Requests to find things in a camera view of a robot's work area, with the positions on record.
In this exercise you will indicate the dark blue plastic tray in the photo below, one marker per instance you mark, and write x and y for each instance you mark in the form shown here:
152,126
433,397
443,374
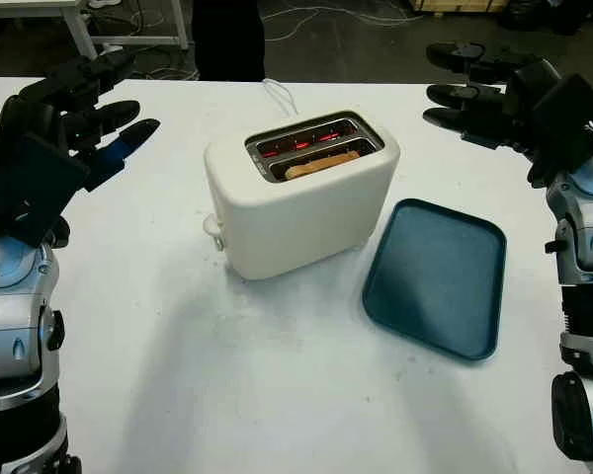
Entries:
435,281

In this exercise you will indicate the white two-slot toaster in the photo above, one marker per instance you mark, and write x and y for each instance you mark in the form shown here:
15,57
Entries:
296,222

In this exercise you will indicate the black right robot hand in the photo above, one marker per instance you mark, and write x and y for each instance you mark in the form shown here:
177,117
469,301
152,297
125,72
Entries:
474,123

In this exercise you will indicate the white power strip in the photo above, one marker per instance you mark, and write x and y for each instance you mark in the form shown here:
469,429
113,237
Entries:
110,48

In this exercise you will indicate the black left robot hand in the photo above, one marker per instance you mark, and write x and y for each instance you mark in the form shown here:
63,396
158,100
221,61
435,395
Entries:
34,108

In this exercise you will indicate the white metal-frame desk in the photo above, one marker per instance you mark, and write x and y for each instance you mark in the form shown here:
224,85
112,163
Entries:
79,22

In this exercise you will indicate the wooden crate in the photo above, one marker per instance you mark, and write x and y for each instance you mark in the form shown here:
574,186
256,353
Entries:
454,4

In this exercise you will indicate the slice of toast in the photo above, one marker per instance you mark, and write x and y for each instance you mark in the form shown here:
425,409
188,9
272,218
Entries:
321,164

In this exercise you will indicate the person in black trousers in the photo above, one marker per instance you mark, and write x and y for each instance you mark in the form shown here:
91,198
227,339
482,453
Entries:
227,39

